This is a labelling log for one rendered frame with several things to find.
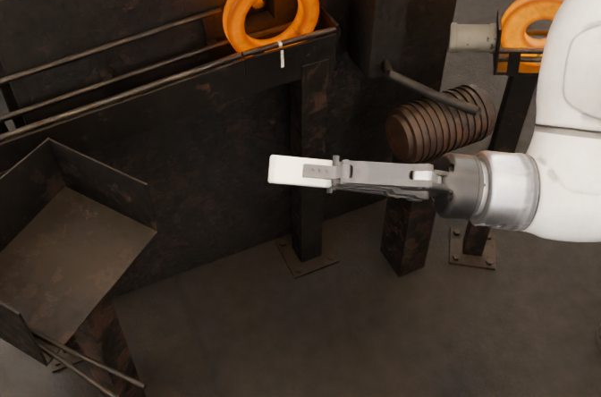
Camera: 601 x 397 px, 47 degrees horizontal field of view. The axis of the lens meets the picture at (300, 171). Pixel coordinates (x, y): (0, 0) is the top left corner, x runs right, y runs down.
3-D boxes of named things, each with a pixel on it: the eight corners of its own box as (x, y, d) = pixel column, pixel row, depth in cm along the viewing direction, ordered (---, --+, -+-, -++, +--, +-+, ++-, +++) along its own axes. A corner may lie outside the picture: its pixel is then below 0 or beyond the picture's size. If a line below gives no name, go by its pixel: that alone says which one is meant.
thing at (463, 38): (449, 41, 143) (451, 16, 139) (494, 42, 141) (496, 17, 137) (448, 58, 139) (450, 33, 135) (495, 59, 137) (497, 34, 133)
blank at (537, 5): (503, -11, 131) (504, -2, 129) (590, -11, 128) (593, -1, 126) (496, 55, 142) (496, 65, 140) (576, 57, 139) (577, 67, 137)
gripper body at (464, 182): (487, 217, 75) (405, 210, 74) (459, 222, 83) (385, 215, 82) (490, 150, 76) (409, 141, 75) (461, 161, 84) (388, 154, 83)
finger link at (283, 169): (330, 188, 77) (331, 187, 76) (268, 181, 76) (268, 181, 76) (332, 161, 78) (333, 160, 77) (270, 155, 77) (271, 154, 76)
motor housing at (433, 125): (367, 249, 185) (384, 97, 146) (435, 223, 191) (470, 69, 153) (391, 286, 177) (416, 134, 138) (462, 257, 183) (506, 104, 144)
